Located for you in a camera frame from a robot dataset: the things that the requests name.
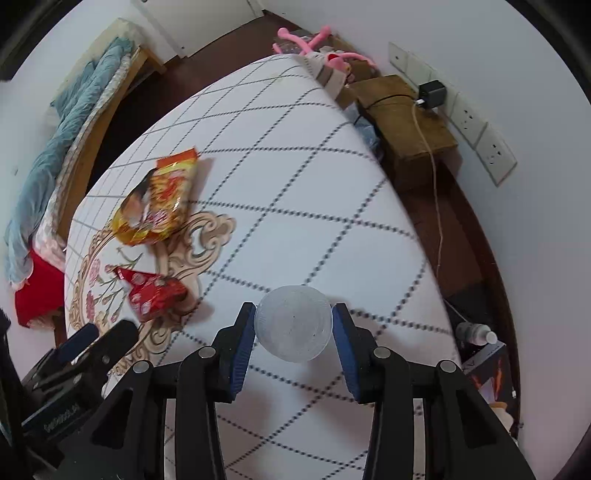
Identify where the white pillow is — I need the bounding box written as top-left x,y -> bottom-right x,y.
99,18 -> 144,48

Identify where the wooden bedside stool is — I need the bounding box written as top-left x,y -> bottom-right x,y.
339,74 -> 459,163

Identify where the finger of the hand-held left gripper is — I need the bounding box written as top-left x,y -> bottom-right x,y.
69,318 -> 140,376
46,323 -> 100,370

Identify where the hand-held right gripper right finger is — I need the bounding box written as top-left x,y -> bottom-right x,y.
330,302 -> 539,480

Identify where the row of wall sockets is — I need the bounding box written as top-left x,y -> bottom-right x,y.
388,41 -> 518,186

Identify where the wooden bed frame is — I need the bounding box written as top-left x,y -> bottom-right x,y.
54,45 -> 167,241

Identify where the dark box with flame print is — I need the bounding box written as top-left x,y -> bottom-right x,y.
462,342 -> 519,417

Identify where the bed with blue duvet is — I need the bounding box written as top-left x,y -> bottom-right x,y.
4,37 -> 133,283

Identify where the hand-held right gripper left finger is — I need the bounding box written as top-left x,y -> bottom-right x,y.
58,301 -> 258,480

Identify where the red blanket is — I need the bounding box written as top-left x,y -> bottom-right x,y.
14,249 -> 66,329

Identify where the black charger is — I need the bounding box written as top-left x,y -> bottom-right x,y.
417,80 -> 447,110

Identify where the white door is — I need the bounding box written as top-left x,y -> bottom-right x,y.
131,0 -> 264,59

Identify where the pink plush toy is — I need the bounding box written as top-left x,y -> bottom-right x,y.
272,26 -> 378,100

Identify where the red snack wrapper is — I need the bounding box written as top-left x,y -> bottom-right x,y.
112,265 -> 189,323

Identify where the white charger cable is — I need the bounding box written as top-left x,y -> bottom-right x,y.
412,102 -> 447,278

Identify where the table with patterned cloth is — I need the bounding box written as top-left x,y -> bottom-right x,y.
62,54 -> 463,480

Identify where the orange snack packet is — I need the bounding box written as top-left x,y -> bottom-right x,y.
111,148 -> 201,246

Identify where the pink checkered bed sheet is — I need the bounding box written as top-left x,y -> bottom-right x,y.
28,46 -> 144,260

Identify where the white plastic bottle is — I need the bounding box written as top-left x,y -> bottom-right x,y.
456,322 -> 499,347

